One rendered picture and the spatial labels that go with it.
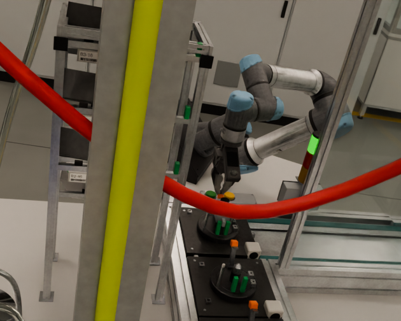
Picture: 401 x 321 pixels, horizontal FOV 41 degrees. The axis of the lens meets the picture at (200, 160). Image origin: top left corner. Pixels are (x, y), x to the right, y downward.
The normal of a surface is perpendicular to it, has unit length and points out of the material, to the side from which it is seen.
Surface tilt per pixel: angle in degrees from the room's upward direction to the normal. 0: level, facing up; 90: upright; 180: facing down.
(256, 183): 0
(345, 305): 0
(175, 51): 90
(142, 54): 90
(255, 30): 90
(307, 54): 90
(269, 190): 0
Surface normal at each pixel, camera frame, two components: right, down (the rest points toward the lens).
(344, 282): 0.15, 0.51
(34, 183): 0.18, -0.85
